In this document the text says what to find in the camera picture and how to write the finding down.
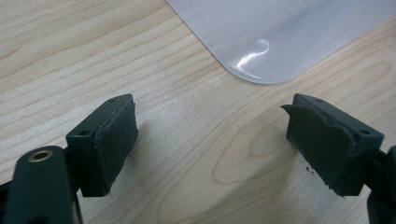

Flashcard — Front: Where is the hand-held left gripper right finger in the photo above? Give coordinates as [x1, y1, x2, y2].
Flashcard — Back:
[280, 92, 385, 198]

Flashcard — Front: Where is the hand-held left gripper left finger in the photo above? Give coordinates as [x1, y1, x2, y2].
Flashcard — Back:
[65, 93, 140, 198]

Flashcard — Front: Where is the clear plastic box lid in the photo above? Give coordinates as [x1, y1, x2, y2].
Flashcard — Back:
[166, 0, 396, 85]

